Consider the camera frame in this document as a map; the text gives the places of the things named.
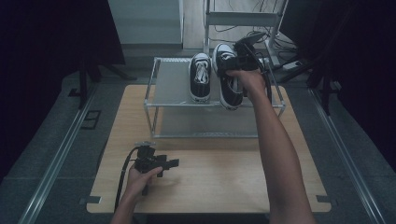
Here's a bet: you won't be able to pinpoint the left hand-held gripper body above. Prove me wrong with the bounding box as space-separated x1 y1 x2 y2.
134 141 169 175

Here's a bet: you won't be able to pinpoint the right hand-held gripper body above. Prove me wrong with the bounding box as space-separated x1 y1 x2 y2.
233 31 268 72

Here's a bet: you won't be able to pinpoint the black canvas sneaker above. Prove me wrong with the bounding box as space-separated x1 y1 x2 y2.
211 42 245 111
188 52 213 104

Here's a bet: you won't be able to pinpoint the grey metal shoe rack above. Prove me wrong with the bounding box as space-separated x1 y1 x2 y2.
143 56 287 139

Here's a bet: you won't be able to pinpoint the person's left hand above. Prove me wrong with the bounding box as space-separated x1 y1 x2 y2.
125 165 163 201

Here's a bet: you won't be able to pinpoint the person's right hand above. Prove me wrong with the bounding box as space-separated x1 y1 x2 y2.
225 68 267 98

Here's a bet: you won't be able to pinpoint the white metal stand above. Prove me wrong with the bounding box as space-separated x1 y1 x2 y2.
203 0 290 68

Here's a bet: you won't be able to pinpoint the white power strip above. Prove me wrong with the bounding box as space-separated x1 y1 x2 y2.
281 60 304 71

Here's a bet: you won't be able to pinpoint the black floor socket plate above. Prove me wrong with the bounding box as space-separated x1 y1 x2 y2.
80 109 103 131

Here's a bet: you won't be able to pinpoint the white cabinet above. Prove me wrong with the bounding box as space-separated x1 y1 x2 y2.
106 0 185 47

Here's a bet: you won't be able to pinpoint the black tripod stand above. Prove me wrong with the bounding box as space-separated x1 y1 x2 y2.
77 54 138 110

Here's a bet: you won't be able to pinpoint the dark curtain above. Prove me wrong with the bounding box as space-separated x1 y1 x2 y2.
279 0 396 174
0 0 126 185

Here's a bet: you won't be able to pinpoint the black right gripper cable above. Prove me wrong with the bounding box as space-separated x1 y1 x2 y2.
242 42 274 105

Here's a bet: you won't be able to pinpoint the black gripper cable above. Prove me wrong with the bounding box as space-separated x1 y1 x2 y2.
113 146 140 213
242 42 274 105

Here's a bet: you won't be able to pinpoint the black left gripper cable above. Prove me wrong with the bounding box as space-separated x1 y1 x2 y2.
113 146 140 213

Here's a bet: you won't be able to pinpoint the black floor cables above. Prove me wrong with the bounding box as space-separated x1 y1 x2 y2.
207 0 298 54

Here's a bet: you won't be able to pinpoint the metal floor rail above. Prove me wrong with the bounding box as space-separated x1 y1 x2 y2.
307 88 388 224
18 83 99 224

